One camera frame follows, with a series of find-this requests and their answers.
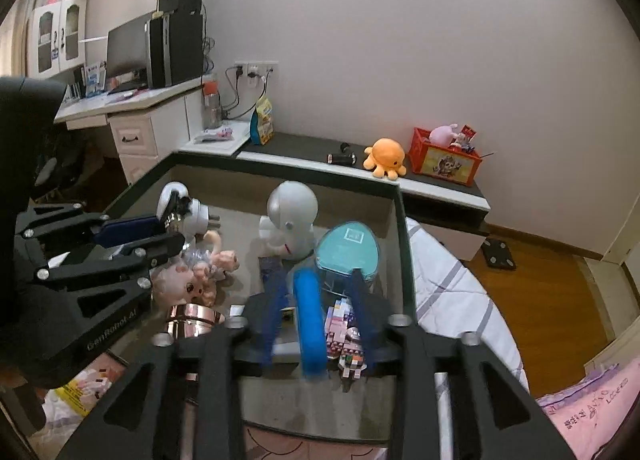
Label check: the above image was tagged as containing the white plug adapter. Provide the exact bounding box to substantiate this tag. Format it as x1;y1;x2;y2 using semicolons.
156;182;220;245

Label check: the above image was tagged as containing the red toy crate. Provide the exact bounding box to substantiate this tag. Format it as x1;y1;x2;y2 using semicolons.
408;128;483;187

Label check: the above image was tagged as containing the snack bag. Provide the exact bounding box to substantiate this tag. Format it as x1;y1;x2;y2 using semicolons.
250;95;274;146

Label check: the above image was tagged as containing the black computer tower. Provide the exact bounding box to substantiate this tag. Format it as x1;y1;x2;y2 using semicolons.
144;12;204;89

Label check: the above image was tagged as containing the white glass cabinet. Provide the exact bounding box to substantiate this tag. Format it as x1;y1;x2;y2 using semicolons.
27;0;87;79

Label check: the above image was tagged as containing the red capped bottle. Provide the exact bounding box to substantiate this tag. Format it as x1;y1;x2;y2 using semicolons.
203;80;222;129

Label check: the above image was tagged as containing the black office chair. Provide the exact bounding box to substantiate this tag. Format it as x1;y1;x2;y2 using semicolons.
30;123;113;206

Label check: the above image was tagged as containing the orange octopus plush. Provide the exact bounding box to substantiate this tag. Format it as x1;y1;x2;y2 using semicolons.
363;139;407;181

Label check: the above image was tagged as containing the pink brick toy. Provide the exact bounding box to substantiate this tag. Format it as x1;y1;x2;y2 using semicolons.
324;298;367;380

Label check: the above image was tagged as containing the low tv bench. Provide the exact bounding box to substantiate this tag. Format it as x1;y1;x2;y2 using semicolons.
178;119;493;263

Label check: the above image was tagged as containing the pink black storage box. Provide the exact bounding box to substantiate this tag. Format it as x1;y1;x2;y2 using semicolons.
60;150;419;443

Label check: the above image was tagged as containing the white usb charger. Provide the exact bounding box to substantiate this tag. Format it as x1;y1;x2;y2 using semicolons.
230;303;300;364

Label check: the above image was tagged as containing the yellow highlighter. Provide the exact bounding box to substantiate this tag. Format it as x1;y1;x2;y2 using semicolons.
54;380;102;417

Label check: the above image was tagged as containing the black floor scale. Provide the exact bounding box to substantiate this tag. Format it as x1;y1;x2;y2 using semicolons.
480;237;516;271

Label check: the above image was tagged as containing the teal egg case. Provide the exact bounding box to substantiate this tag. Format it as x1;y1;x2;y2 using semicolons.
314;221;380;292

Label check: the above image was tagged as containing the black computer monitor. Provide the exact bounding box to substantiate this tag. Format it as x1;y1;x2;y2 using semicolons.
106;13;151;78

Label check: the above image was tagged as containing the striped white table cloth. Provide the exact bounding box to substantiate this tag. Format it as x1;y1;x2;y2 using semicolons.
406;217;528;386

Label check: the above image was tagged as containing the rose gold box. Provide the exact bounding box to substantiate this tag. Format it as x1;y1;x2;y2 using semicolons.
165;303;224;339

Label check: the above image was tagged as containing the pink pig doll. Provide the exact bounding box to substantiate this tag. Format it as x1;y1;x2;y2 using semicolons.
151;231;240;310

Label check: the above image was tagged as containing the white robot figurine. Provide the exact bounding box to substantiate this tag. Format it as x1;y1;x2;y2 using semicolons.
258;181;319;261

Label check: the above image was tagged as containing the pink plush in crate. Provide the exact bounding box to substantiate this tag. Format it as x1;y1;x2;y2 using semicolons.
428;123;459;147

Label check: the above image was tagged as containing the white desk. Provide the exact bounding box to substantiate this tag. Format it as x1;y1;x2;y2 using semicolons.
54;78;204;184

